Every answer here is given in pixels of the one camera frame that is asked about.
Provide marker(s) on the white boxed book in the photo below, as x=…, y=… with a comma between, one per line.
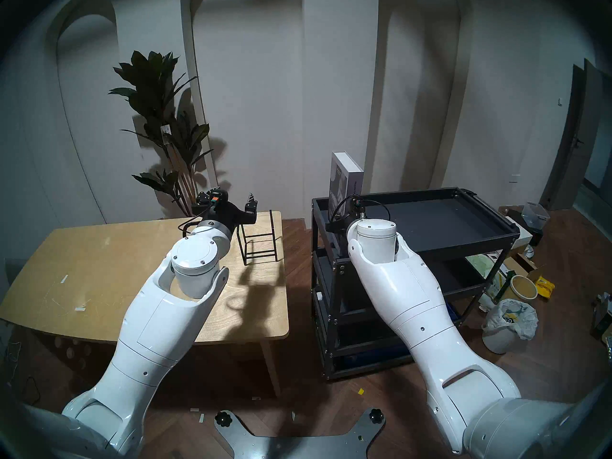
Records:
x=342, y=176

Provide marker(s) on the brown cardboard box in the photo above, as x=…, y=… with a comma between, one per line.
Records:
x=523, y=264

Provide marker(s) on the black three-shelf utility cart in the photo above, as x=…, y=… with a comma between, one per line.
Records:
x=440, y=224

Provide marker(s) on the green white paper bag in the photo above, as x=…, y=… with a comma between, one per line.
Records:
x=485, y=267

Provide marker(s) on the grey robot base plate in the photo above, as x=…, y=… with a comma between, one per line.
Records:
x=287, y=446

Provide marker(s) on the left wrist camera orange plug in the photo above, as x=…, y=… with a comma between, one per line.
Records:
x=216, y=200

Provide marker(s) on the light wooden table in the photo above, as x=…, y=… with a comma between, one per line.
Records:
x=95, y=271

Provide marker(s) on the right wrist camera orange plug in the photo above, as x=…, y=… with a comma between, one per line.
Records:
x=358, y=203

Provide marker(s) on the clear plastic storage box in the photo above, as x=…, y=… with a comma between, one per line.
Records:
x=535, y=215

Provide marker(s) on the wrist camera orange plug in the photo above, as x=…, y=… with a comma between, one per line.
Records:
x=358, y=203
x=216, y=200

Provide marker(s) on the black base knob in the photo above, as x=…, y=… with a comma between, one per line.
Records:
x=223, y=419
x=376, y=416

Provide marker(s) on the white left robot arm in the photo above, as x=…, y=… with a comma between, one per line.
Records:
x=162, y=319

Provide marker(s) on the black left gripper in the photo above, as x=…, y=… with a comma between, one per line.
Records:
x=227, y=214

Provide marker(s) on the white bin with plastic bag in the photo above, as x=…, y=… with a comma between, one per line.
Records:
x=507, y=319

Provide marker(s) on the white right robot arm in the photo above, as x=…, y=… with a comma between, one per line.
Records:
x=416, y=310

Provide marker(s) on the grey door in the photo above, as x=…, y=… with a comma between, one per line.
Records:
x=573, y=137

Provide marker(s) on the small white box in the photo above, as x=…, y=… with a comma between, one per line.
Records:
x=523, y=233

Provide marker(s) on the tall green potted plant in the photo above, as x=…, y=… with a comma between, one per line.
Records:
x=153, y=90

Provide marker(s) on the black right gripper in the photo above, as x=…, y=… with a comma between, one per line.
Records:
x=337, y=224

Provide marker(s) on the round beige bowl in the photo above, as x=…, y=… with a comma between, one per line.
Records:
x=524, y=287

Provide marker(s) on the yellow packet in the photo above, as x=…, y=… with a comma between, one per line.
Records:
x=545, y=287

